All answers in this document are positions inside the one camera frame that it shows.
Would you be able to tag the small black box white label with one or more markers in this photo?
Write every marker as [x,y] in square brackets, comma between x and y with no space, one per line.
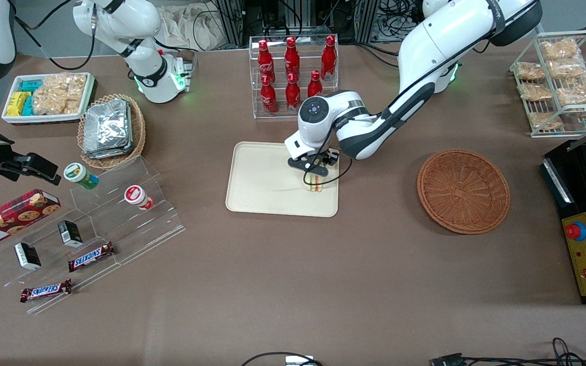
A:
[27,255]

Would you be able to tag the aluminium frame post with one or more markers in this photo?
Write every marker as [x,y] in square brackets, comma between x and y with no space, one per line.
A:
[229,20]
[365,20]

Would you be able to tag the red emergency stop button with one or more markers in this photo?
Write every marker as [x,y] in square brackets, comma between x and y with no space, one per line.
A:
[576,231]

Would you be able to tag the teal snack packet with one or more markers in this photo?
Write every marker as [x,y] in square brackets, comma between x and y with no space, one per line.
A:
[31,85]
[28,105]

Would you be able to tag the clear acrylic bottle rack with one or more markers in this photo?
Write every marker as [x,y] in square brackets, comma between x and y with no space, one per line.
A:
[295,114]

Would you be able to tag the white rectangular snack tray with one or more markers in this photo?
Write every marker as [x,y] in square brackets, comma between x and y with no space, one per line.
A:
[44,119]

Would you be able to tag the beige crumpled cloth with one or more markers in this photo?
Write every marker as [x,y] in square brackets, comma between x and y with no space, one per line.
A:
[191,25]

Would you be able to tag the clear bag of crackers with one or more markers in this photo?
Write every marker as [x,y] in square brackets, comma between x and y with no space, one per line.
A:
[59,94]

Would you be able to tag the clear bag of snacks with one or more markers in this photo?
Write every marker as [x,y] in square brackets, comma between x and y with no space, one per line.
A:
[529,71]
[580,94]
[545,120]
[559,49]
[565,68]
[533,91]

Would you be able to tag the round brown wicker basket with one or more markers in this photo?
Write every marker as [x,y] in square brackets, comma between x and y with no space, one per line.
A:
[463,190]

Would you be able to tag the small black box barcode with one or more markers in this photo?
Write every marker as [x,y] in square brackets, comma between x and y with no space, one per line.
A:
[70,233]

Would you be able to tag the red cola bottle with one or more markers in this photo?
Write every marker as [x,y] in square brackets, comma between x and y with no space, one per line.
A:
[265,61]
[268,96]
[293,94]
[315,84]
[292,58]
[328,58]

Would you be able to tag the black control box yellow panel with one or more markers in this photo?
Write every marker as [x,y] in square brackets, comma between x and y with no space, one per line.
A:
[557,183]

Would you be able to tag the small white device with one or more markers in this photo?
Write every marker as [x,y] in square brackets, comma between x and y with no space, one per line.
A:
[299,360]

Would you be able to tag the yellow snack packet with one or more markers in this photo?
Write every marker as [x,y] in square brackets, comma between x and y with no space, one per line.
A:
[16,108]
[22,97]

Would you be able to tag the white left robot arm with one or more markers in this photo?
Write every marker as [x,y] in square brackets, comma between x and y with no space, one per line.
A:
[440,40]

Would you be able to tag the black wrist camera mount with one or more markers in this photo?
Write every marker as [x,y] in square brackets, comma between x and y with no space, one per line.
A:
[300,162]

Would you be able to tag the red tartan cookie box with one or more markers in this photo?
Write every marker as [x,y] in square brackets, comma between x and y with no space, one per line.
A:
[13,216]

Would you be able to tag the green lid yogurt cup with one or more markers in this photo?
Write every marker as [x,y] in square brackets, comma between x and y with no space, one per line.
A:
[78,174]

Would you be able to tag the oval wicker basket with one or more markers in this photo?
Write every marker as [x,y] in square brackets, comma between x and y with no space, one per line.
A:
[138,132]

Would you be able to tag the silver foil wrapped pack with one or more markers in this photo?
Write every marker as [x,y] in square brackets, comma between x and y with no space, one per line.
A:
[107,122]
[107,151]

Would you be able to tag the Snickers chocolate bar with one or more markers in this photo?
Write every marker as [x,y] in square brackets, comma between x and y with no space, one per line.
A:
[46,291]
[91,256]

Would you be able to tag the clear acrylic tiered stand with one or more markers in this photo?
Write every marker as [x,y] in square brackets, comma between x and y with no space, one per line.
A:
[120,229]

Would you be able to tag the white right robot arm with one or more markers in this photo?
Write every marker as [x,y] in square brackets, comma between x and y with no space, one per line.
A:
[145,56]

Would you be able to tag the triangle sandwich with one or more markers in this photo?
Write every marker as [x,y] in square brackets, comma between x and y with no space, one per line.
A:
[315,185]

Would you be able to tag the cream plastic serving tray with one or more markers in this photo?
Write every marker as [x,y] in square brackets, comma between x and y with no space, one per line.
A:
[262,178]

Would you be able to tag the red lid yogurt cup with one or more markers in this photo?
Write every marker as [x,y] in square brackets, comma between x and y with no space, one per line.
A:
[138,197]

